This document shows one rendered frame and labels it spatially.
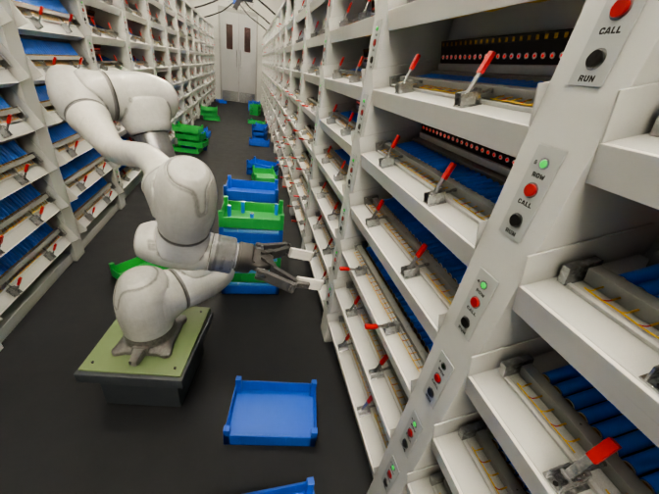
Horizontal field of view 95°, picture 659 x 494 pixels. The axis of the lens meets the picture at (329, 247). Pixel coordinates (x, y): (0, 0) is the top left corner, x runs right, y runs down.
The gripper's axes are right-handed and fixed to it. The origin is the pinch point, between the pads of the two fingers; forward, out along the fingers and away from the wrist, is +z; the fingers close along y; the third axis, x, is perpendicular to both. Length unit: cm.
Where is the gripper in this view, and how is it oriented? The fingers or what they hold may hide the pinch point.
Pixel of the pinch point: (313, 269)
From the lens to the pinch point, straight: 81.6
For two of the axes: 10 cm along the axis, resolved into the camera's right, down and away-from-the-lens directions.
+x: 3.4, -8.4, -4.3
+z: 9.1, 1.9, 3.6
